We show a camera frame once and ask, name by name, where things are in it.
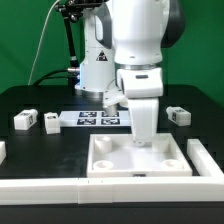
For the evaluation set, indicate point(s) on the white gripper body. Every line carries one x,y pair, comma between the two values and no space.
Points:
142,89

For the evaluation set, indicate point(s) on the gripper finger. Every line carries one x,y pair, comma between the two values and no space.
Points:
140,143

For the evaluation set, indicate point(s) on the white square tabletop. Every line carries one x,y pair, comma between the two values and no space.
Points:
117,155

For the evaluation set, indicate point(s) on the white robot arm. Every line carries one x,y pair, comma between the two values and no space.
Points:
121,66

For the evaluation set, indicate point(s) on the white obstacle fence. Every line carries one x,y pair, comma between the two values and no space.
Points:
208,185

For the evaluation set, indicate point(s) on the white block at left edge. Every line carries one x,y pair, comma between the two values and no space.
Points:
2,151

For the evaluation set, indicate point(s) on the white marker base plate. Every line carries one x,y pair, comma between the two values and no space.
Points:
93,118

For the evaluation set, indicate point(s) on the black camera stand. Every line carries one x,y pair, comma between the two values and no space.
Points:
72,11

